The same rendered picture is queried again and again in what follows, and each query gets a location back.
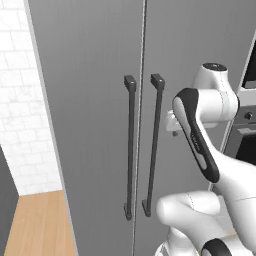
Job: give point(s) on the dark grey cabinet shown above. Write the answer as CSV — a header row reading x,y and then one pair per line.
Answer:
x,y
7,203

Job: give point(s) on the steel microwave oven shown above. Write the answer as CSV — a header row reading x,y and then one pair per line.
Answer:
x,y
250,63

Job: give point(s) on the grey fridge door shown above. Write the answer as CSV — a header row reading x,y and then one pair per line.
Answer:
x,y
86,116
180,40

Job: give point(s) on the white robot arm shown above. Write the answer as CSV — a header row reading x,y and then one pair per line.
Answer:
x,y
216,100

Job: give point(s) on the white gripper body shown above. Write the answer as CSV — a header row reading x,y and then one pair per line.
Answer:
x,y
172,121

